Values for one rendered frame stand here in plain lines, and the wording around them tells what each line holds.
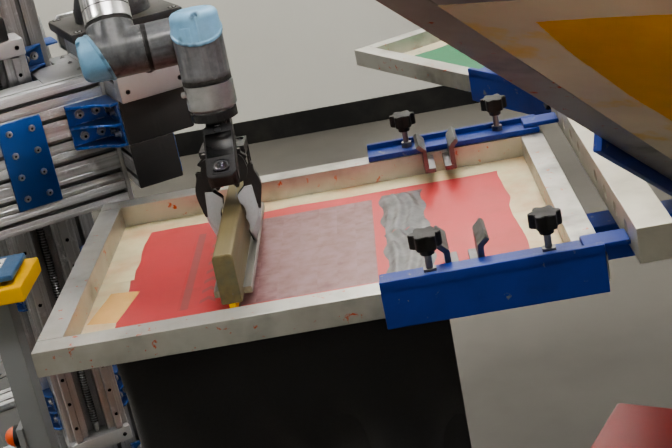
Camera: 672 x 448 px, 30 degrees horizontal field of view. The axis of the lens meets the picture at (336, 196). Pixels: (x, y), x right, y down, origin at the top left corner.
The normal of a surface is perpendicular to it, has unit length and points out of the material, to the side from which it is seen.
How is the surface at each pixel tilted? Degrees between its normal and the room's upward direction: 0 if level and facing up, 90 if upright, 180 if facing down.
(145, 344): 90
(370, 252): 0
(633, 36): 148
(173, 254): 0
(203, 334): 90
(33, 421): 90
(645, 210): 0
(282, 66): 90
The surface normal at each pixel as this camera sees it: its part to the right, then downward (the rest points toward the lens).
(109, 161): 0.41, 0.24
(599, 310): -0.18, -0.92
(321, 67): 0.00, 0.34
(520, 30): -0.11, 0.99
